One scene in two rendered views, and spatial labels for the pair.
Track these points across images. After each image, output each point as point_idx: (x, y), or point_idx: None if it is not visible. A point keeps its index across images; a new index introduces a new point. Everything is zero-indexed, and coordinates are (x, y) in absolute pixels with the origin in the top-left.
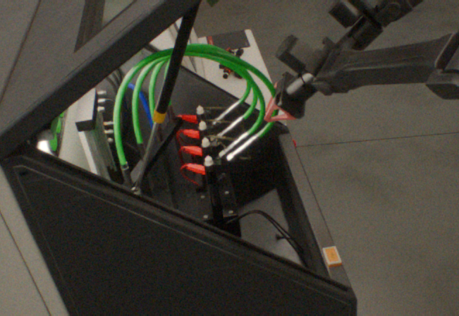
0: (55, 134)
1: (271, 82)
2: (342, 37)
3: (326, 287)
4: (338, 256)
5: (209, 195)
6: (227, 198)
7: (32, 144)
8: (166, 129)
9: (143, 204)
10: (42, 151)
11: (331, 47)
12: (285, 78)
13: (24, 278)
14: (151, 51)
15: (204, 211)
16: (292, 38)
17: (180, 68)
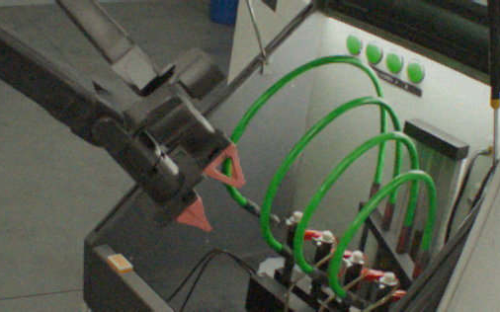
0: (356, 44)
1: (234, 130)
2: (170, 159)
3: (112, 207)
4: (113, 260)
5: (305, 290)
6: (279, 289)
7: (327, 7)
8: (411, 267)
9: (252, 61)
10: (316, 7)
11: (185, 167)
12: (218, 130)
13: None
14: (482, 199)
15: (292, 273)
16: (203, 51)
17: (450, 245)
